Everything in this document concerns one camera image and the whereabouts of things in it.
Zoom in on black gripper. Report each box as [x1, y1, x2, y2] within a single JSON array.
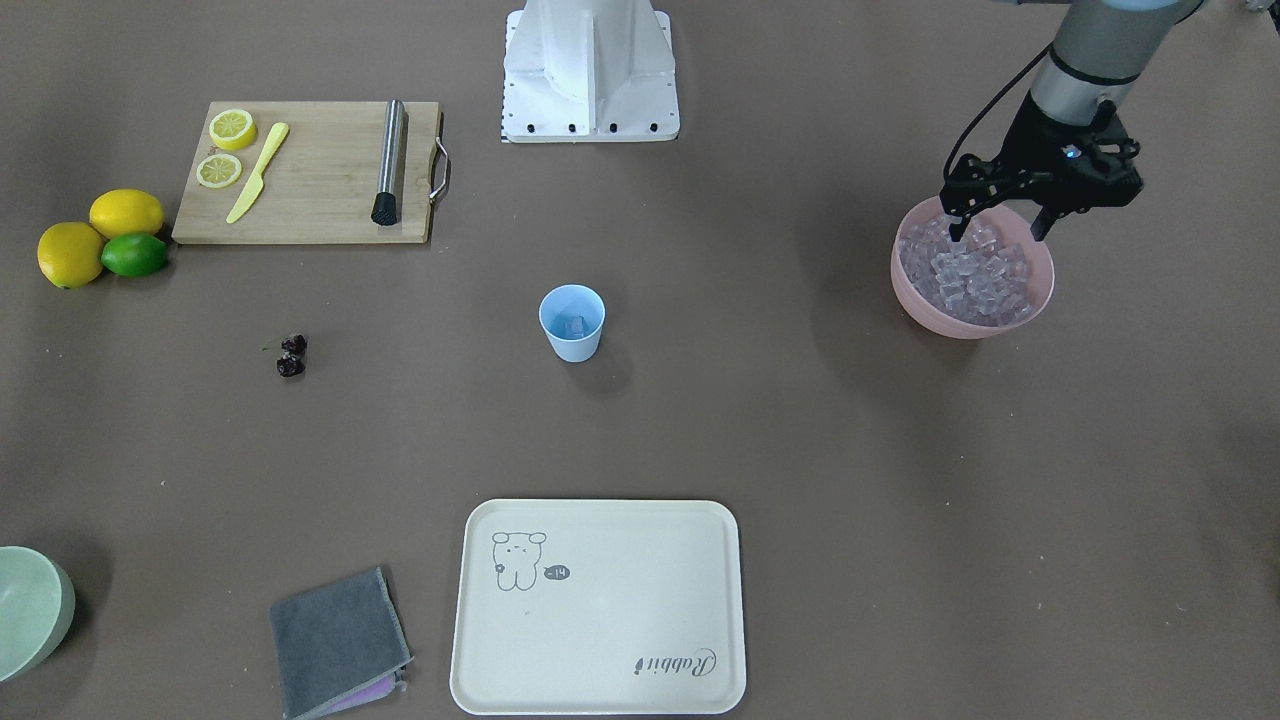
[[940, 95, 1146, 243]]

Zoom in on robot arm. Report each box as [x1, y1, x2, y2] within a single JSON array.
[[940, 1, 1202, 241]]

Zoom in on pile of clear ice cubes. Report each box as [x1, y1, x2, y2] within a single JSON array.
[[896, 217, 1037, 327]]

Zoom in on light blue plastic cup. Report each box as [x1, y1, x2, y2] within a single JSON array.
[[538, 284, 607, 363]]

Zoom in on ice cube in cup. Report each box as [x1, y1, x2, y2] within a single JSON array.
[[558, 315, 591, 341]]

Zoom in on dark red cherries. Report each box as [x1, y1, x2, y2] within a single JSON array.
[[275, 333, 308, 379]]

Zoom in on pink bowl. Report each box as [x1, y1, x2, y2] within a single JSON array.
[[890, 199, 1055, 340]]

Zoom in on cream rabbit tray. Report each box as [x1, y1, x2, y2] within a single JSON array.
[[451, 498, 748, 716]]

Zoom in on steel muddler black tip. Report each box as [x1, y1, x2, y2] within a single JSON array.
[[370, 99, 408, 227]]

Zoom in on wooden cutting board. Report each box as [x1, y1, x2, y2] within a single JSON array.
[[172, 100, 448, 245]]

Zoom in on yellow plastic knife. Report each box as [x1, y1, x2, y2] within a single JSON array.
[[225, 122, 291, 225]]

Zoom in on upper lemon slice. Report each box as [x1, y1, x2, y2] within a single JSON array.
[[207, 108, 259, 151]]

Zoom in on lemon slice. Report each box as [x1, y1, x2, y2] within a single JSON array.
[[193, 152, 243, 190], [207, 108, 259, 151]]

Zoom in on grey folded cloth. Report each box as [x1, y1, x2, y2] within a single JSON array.
[[268, 565, 413, 719]]

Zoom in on lower lemon slice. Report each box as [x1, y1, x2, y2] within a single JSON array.
[[193, 152, 243, 190]]

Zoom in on green lime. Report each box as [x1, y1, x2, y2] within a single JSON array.
[[100, 232, 168, 277]]

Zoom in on yellow lemon near scoop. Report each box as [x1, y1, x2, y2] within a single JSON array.
[[90, 188, 166, 240]]

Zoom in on mint green bowl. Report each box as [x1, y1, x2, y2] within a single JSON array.
[[1, 546, 76, 682]]

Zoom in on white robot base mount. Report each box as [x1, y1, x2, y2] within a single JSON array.
[[500, 1, 681, 143]]

